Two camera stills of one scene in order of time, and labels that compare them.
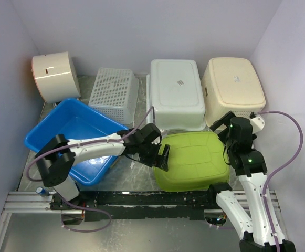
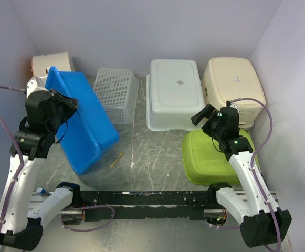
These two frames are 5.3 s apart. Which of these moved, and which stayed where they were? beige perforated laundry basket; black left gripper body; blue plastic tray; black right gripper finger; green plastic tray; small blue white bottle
Moved: blue plastic tray; black left gripper body; green plastic tray; black right gripper finger
Stayed: beige perforated laundry basket; small blue white bottle
